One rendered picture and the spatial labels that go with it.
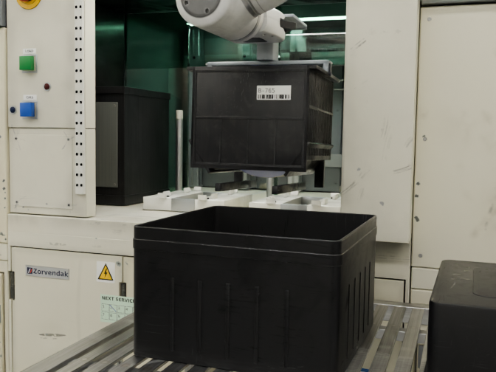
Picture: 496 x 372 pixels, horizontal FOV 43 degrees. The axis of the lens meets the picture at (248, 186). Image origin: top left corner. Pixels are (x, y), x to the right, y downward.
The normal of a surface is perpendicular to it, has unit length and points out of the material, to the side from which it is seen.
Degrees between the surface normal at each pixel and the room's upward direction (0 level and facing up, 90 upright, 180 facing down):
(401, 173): 90
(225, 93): 88
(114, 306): 90
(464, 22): 90
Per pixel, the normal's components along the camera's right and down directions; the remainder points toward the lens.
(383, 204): -0.32, 0.07
